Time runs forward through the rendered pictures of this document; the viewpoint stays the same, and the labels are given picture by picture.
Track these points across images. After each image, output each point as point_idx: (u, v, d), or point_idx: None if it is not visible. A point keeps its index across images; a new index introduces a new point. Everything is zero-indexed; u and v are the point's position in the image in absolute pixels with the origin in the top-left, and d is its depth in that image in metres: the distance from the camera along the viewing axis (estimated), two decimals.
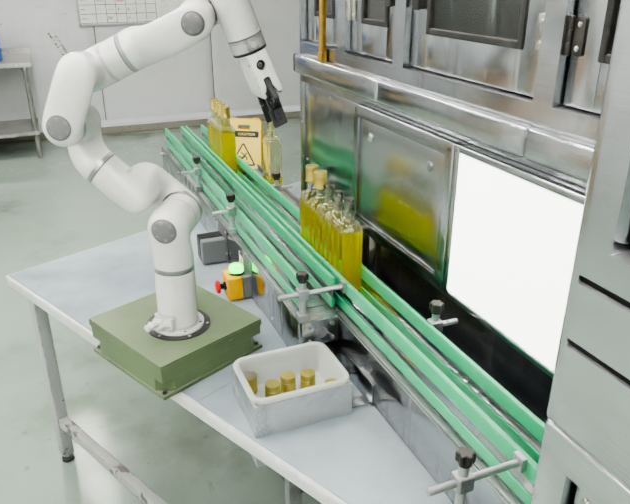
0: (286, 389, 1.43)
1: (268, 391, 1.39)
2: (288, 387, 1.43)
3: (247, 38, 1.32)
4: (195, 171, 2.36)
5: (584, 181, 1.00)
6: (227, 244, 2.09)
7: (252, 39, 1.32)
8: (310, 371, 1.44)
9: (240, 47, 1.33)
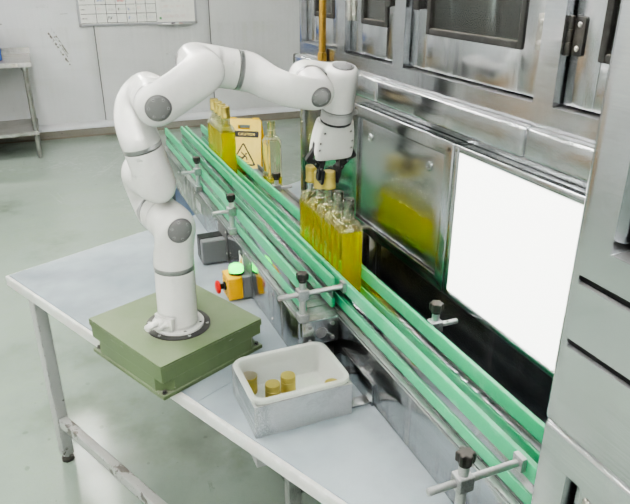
0: (286, 389, 1.43)
1: (268, 391, 1.39)
2: (288, 387, 1.43)
3: None
4: (195, 171, 2.36)
5: (584, 181, 1.00)
6: (227, 244, 2.09)
7: (352, 108, 1.52)
8: (327, 170, 1.62)
9: (352, 116, 1.50)
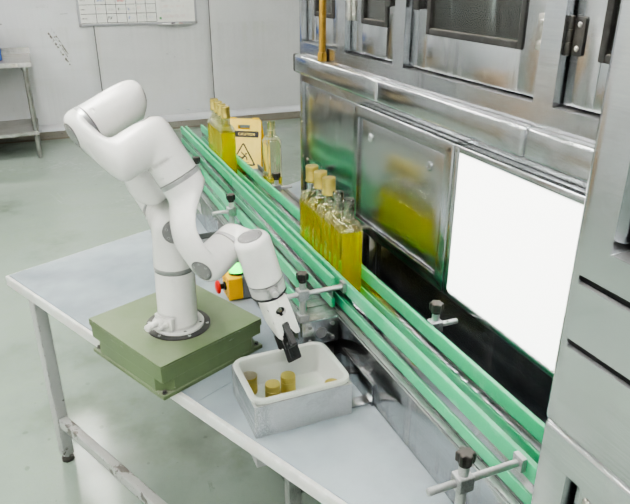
0: (286, 389, 1.43)
1: (268, 391, 1.39)
2: (288, 387, 1.43)
3: (269, 287, 1.28)
4: None
5: (584, 181, 1.00)
6: None
7: (274, 288, 1.28)
8: (327, 176, 1.62)
9: (261, 294, 1.29)
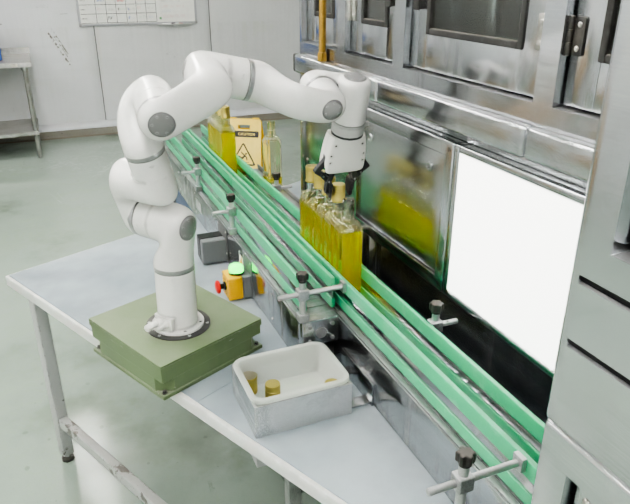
0: (345, 194, 1.58)
1: (268, 391, 1.39)
2: (345, 192, 1.58)
3: None
4: (195, 171, 2.36)
5: (584, 181, 1.00)
6: (227, 244, 2.09)
7: None
8: None
9: (363, 128, 1.46)
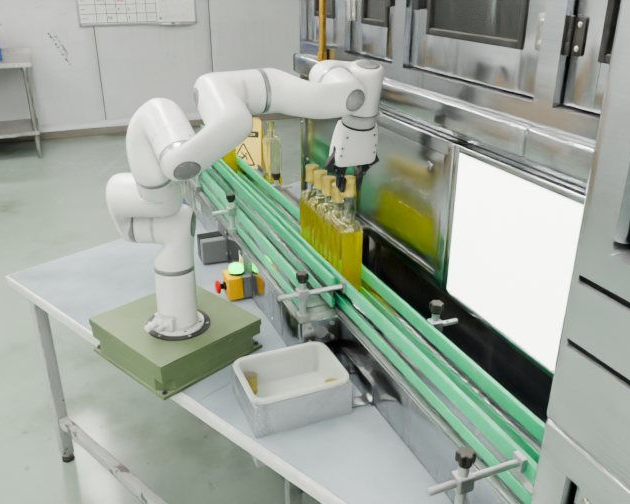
0: None
1: (355, 182, 1.50)
2: None
3: None
4: None
5: (584, 181, 1.00)
6: (227, 244, 2.09)
7: None
8: (327, 176, 1.62)
9: (376, 118, 1.40)
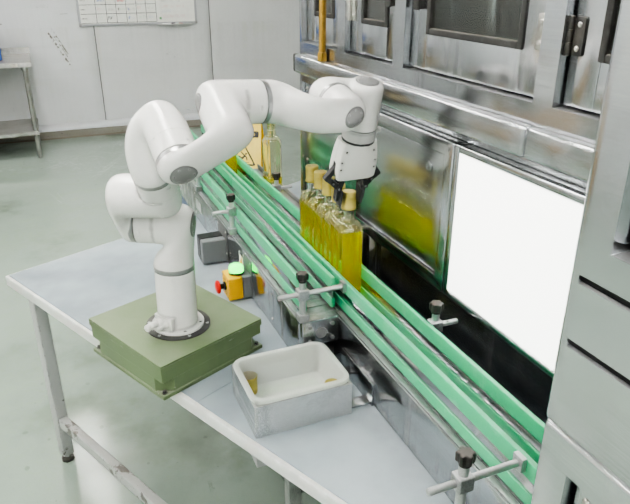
0: None
1: (355, 196, 1.52)
2: None
3: None
4: None
5: (584, 181, 1.00)
6: (227, 244, 2.09)
7: None
8: None
9: (375, 134, 1.41)
